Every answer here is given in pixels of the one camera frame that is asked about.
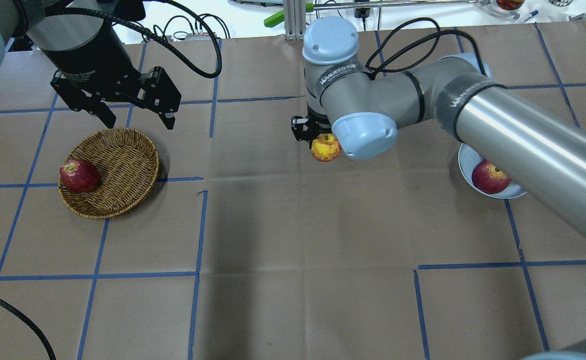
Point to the red yellow apple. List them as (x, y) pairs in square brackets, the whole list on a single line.
[(325, 147)]

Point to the woven wicker basket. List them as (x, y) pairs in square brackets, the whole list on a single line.
[(128, 163)]

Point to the dark red apple in basket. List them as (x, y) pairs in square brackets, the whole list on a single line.
[(79, 176)]

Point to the light blue plate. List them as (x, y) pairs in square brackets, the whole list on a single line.
[(468, 159)]

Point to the red apple on plate back-left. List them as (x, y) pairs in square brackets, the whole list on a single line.
[(489, 179)]

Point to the blue white pen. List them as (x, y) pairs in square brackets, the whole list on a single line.
[(528, 18)]

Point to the reach grabber stick green handle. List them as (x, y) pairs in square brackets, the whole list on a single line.
[(310, 7)]

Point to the aluminium frame post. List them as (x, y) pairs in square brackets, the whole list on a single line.
[(294, 19)]

